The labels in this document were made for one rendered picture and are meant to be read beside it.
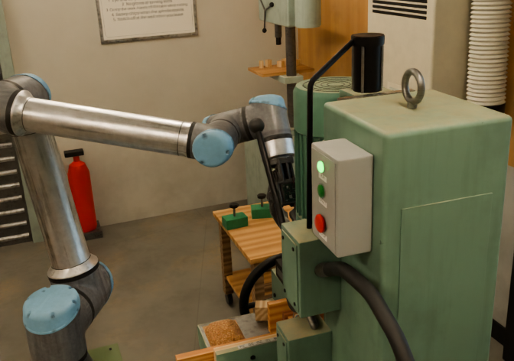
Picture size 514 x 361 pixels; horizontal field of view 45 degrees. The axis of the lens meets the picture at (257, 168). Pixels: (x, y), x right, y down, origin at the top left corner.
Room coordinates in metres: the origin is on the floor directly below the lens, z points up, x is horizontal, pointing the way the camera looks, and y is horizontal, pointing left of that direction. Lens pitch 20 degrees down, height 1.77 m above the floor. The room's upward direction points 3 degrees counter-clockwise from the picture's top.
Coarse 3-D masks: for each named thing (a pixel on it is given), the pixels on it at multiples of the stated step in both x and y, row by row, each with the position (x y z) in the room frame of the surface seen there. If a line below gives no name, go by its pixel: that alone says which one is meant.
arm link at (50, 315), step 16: (48, 288) 1.50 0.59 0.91; (64, 288) 1.50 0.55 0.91; (32, 304) 1.43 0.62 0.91; (48, 304) 1.43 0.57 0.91; (64, 304) 1.42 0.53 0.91; (80, 304) 1.49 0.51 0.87; (32, 320) 1.38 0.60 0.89; (48, 320) 1.38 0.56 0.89; (64, 320) 1.40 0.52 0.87; (80, 320) 1.44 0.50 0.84; (32, 336) 1.38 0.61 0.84; (48, 336) 1.38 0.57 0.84; (64, 336) 1.39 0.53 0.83; (80, 336) 1.43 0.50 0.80; (32, 352) 1.39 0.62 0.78; (48, 352) 1.37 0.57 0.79; (64, 352) 1.39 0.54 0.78; (80, 352) 1.42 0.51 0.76
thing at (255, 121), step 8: (256, 120) 1.29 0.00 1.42; (256, 128) 1.29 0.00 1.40; (256, 136) 1.29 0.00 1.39; (264, 144) 1.27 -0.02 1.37; (264, 152) 1.26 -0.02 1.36; (264, 160) 1.25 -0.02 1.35; (272, 176) 1.22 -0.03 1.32; (272, 184) 1.21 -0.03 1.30; (272, 192) 1.20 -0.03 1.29; (280, 208) 1.18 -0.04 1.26; (280, 216) 1.16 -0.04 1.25; (280, 224) 1.16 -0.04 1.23; (288, 304) 1.07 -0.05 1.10; (312, 320) 1.01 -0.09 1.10; (312, 328) 1.00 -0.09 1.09
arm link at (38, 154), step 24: (48, 96) 1.68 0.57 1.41; (24, 144) 1.59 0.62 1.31; (48, 144) 1.61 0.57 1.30; (24, 168) 1.59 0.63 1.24; (48, 168) 1.59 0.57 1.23; (48, 192) 1.58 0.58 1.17; (48, 216) 1.58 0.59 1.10; (72, 216) 1.61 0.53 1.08; (48, 240) 1.58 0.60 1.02; (72, 240) 1.59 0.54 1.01; (72, 264) 1.58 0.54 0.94; (96, 264) 1.62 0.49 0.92; (96, 288) 1.58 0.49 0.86; (96, 312) 1.55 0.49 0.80
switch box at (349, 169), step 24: (312, 144) 0.93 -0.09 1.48; (336, 144) 0.92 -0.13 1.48; (312, 168) 0.92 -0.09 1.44; (336, 168) 0.84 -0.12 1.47; (360, 168) 0.85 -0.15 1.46; (312, 192) 0.93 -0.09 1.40; (336, 192) 0.84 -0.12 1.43; (360, 192) 0.85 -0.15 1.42; (312, 216) 0.93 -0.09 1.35; (336, 216) 0.84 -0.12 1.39; (360, 216) 0.85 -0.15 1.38; (336, 240) 0.84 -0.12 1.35; (360, 240) 0.85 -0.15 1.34
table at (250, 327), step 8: (240, 320) 1.32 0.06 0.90; (248, 320) 1.32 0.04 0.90; (256, 320) 1.31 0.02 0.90; (264, 320) 1.31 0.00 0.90; (200, 328) 1.29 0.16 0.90; (240, 328) 1.29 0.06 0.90; (248, 328) 1.28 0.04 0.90; (256, 328) 1.28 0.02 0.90; (264, 328) 1.28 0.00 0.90; (200, 336) 1.27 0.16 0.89; (248, 336) 1.25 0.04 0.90; (256, 336) 1.25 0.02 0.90; (200, 344) 1.28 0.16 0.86; (208, 344) 1.23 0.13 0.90
